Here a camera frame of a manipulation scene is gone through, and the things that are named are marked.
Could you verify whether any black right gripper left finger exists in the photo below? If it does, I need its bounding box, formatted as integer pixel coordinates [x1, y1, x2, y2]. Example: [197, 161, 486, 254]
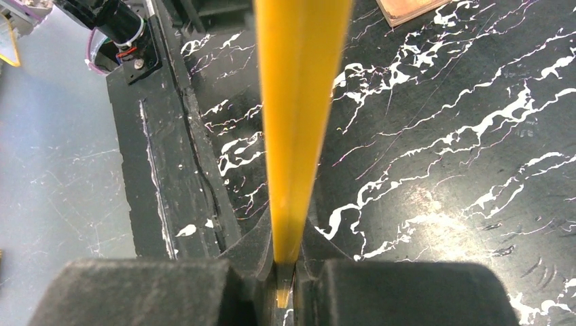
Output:
[30, 211, 274, 325]

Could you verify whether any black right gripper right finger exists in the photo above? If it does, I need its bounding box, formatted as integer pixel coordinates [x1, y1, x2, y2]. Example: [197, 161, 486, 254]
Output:
[293, 223, 518, 325]

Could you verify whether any yellow-framed whiteboard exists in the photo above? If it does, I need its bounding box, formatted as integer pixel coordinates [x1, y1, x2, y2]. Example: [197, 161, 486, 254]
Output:
[254, 1, 353, 308]

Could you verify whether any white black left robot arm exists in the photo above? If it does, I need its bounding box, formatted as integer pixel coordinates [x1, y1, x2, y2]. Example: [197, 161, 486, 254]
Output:
[53, 0, 162, 85]

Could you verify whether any plywood board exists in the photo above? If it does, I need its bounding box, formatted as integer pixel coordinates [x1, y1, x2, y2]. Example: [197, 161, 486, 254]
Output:
[376, 0, 451, 27]

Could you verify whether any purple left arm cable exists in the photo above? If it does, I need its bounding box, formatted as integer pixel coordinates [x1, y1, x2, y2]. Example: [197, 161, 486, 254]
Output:
[84, 26, 118, 75]

